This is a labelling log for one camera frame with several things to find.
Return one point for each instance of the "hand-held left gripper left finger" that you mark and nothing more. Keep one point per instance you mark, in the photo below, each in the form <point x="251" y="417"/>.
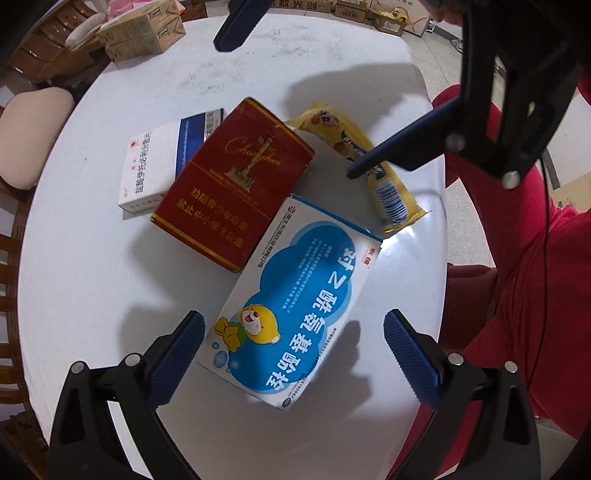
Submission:
<point x="175" y="357"/>

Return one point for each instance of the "red cigarette box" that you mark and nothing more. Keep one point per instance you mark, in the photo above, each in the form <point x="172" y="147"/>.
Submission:
<point x="221" y="198"/>

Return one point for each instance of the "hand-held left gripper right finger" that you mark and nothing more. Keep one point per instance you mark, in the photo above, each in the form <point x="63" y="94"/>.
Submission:
<point x="411" y="357"/>

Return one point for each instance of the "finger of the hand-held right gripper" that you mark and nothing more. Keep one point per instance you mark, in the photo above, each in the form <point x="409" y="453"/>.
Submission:
<point x="238" y="25"/>
<point x="406" y="141"/>

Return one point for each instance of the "beige cushion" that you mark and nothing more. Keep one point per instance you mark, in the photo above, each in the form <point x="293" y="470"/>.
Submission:
<point x="32" y="134"/>

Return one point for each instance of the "person in red clothes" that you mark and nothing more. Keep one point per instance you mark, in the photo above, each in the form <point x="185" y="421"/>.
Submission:
<point x="531" y="277"/>

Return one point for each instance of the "wooden armchair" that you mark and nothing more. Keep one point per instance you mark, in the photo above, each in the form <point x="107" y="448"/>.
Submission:
<point x="41" y="50"/>

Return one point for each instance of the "white blue striped medicine box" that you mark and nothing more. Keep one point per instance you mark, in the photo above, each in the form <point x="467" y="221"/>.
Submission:
<point x="147" y="170"/>

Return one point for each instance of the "grey white pillow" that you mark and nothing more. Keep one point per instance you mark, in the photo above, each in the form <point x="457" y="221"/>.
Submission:
<point x="85" y="30"/>

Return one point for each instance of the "row of cardboard boxes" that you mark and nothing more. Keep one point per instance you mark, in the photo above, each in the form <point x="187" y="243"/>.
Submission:
<point x="392" y="16"/>

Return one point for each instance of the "yellow snack wrapper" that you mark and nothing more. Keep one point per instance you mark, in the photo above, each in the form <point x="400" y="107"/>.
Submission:
<point x="392" y="203"/>

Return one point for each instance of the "kraft paper carton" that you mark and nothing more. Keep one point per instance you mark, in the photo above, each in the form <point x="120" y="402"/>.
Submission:
<point x="138" y="37"/>

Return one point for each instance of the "pink plastic bag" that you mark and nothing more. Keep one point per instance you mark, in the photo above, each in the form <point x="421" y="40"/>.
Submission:
<point x="124" y="7"/>

